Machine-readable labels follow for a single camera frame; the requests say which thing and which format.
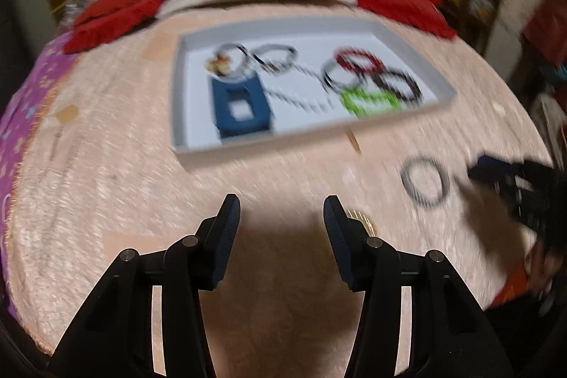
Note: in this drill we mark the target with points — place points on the blue hair claw clip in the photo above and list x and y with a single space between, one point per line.
221 112

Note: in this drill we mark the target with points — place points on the red hanging cloth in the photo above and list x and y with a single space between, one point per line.
547 28

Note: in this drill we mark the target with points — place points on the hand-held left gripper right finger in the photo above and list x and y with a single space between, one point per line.
336 236

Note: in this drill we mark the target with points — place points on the white shallow cardboard tray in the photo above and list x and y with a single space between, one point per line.
301 41

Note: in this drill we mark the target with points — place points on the orange cloth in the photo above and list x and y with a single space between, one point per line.
511 291

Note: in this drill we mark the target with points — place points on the pink textured blanket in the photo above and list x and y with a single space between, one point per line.
133 183

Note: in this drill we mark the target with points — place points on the red ruffled pillow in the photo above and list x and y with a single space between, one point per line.
398 1

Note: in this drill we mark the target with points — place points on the gold hair comb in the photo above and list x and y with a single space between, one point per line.
365 221

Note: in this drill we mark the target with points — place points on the purple patterned cloth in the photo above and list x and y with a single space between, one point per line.
31 103

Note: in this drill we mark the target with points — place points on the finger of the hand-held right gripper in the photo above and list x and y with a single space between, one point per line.
487 170

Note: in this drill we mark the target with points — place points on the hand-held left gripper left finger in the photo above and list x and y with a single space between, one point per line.
226 232

